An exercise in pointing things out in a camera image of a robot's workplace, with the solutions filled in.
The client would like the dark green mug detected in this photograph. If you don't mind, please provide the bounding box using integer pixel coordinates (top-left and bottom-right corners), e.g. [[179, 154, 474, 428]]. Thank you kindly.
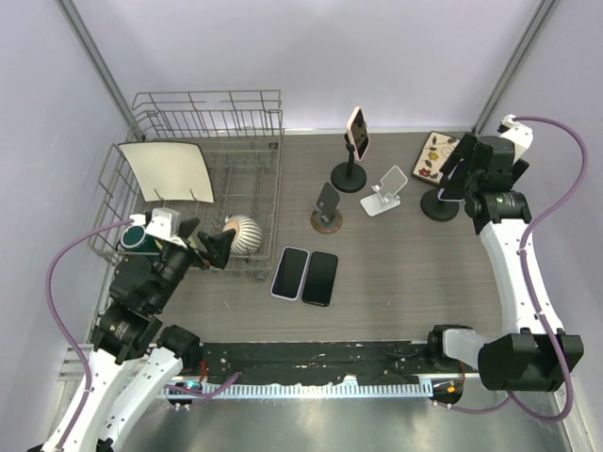
[[118, 224, 159, 253]]

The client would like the white square plate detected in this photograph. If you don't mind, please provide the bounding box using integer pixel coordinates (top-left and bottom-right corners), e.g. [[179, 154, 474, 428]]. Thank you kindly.
[[118, 141, 215, 203]]

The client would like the white cable duct strip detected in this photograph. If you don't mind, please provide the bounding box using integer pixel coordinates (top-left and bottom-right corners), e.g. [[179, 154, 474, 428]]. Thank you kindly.
[[162, 379, 434, 400]]

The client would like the purple case phone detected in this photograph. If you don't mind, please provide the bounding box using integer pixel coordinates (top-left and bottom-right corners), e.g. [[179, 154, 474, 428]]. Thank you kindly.
[[437, 156, 466, 202]]

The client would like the pink case phone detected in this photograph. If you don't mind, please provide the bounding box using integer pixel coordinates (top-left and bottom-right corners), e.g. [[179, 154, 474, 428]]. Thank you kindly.
[[346, 106, 369, 161]]

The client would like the lavender case phone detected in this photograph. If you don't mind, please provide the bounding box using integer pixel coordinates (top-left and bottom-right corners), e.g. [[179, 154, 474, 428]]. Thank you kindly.
[[270, 247, 310, 301]]

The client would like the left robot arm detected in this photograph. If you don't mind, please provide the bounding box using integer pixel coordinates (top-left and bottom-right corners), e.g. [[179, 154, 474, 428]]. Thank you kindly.
[[36, 208, 236, 451]]

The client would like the grey wire dish rack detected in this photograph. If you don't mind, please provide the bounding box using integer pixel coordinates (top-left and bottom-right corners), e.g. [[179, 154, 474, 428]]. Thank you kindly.
[[93, 89, 284, 281]]

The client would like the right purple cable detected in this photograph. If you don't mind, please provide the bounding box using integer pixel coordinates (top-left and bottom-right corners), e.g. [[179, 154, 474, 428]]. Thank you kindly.
[[447, 115, 590, 420]]

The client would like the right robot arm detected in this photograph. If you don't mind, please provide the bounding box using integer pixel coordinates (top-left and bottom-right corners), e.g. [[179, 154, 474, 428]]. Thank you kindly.
[[420, 132, 584, 392]]

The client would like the striped round mug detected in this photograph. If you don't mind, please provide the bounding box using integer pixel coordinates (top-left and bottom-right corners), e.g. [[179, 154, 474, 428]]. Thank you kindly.
[[222, 215, 263, 256]]

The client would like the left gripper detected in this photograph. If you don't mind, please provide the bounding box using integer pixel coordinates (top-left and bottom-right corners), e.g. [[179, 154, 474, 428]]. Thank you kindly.
[[151, 218, 236, 311]]

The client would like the black tall phone stand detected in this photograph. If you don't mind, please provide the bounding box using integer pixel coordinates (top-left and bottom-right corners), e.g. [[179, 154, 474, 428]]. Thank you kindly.
[[331, 135, 367, 193]]

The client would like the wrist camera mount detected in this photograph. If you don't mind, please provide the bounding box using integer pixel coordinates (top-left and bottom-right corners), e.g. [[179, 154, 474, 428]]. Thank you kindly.
[[129, 207, 186, 248], [497, 114, 533, 162]]

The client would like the floral square coaster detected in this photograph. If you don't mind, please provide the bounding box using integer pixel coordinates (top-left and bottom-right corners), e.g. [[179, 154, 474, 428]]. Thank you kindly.
[[412, 131, 460, 186]]

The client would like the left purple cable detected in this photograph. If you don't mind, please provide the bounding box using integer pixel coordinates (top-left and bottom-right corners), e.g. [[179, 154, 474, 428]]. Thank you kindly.
[[46, 218, 136, 448]]

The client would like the wooden base phone stand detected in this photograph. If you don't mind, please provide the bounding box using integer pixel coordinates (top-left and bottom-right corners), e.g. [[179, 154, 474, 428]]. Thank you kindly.
[[310, 182, 343, 234]]

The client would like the white folding phone stand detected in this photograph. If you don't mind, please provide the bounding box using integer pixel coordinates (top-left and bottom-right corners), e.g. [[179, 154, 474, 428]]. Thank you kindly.
[[360, 165, 408, 218]]

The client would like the black round phone stand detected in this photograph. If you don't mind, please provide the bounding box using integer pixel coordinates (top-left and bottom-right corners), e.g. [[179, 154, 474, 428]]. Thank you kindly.
[[419, 188, 460, 222]]

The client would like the purple cable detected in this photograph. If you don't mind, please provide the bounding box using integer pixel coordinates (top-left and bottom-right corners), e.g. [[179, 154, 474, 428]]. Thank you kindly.
[[46, 218, 136, 448], [447, 115, 590, 420]]

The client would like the black mounting base plate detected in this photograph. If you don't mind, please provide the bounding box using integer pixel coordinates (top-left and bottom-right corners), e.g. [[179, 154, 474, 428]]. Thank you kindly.
[[198, 341, 473, 386]]

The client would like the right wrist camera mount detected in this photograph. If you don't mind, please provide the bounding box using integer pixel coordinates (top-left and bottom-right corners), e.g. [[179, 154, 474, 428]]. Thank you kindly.
[[497, 114, 533, 162]]

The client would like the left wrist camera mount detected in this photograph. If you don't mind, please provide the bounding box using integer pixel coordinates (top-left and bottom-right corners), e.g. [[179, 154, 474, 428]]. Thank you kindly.
[[129, 207, 186, 248]]

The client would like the black case phone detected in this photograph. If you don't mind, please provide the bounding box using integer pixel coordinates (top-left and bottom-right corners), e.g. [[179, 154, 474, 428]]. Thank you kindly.
[[301, 251, 338, 307]]

